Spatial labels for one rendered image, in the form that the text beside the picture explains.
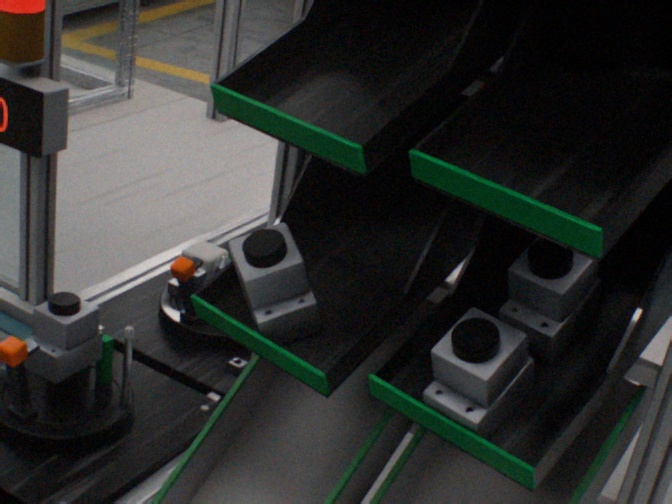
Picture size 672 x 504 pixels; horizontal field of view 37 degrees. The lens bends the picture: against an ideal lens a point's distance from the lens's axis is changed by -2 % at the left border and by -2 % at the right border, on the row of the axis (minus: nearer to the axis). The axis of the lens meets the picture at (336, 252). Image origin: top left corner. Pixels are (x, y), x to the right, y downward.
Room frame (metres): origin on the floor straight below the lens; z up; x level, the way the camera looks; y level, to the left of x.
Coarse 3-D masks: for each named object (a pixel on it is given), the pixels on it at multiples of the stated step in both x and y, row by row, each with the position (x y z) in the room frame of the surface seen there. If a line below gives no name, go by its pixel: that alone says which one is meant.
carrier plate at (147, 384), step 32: (160, 384) 0.88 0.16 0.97; (160, 416) 0.83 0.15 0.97; (192, 416) 0.83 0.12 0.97; (0, 448) 0.73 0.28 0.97; (128, 448) 0.77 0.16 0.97; (160, 448) 0.77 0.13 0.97; (0, 480) 0.69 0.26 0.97; (32, 480) 0.70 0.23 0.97; (64, 480) 0.71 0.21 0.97; (96, 480) 0.71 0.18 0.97; (128, 480) 0.72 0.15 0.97
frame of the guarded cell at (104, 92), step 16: (128, 0) 2.08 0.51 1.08; (128, 16) 2.08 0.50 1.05; (128, 32) 2.08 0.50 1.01; (128, 48) 2.08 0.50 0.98; (128, 64) 2.08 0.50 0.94; (64, 80) 2.16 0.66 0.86; (80, 80) 2.14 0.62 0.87; (96, 80) 2.11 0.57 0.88; (128, 80) 2.09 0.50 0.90; (80, 96) 1.98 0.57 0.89; (96, 96) 2.00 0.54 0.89; (112, 96) 2.05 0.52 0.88; (128, 96) 2.09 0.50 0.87; (80, 112) 1.96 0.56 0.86
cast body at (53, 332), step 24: (48, 312) 0.80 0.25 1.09; (72, 312) 0.80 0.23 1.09; (96, 312) 0.82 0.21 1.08; (48, 336) 0.79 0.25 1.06; (72, 336) 0.79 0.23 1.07; (96, 336) 0.82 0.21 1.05; (24, 360) 0.79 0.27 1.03; (48, 360) 0.77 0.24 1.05; (72, 360) 0.79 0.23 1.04; (96, 360) 0.82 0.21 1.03
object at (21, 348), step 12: (12, 336) 0.76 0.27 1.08; (0, 348) 0.74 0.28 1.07; (12, 348) 0.74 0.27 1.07; (24, 348) 0.75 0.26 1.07; (36, 348) 0.77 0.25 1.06; (12, 360) 0.74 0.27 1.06; (12, 372) 0.75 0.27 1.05; (24, 372) 0.76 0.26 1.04; (12, 384) 0.75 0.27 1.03; (24, 384) 0.76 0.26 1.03; (12, 396) 0.76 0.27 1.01; (24, 396) 0.76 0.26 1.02; (24, 408) 0.76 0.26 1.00
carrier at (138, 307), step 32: (192, 256) 1.15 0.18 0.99; (224, 256) 1.03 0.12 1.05; (160, 288) 1.08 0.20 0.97; (128, 320) 1.00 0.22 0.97; (160, 320) 1.00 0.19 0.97; (192, 320) 0.98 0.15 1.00; (160, 352) 0.94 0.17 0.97; (192, 352) 0.95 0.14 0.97; (224, 352) 0.96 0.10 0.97; (192, 384) 0.90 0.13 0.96; (224, 384) 0.90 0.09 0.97
